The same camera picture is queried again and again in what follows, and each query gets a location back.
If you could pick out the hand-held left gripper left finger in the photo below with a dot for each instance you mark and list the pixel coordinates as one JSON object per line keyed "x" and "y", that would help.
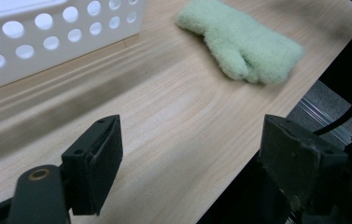
{"x": 95, "y": 161}

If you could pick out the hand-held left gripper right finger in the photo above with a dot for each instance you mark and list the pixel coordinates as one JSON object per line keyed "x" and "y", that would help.
{"x": 298, "y": 165}

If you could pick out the white perforated plastic basket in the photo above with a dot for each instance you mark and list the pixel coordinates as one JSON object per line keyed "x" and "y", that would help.
{"x": 55, "y": 59}

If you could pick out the green fluffy mitten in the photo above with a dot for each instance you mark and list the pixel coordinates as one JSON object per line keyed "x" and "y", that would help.
{"x": 242, "y": 43}

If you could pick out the metal floor rail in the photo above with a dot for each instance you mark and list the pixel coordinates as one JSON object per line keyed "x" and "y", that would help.
{"x": 323, "y": 119}

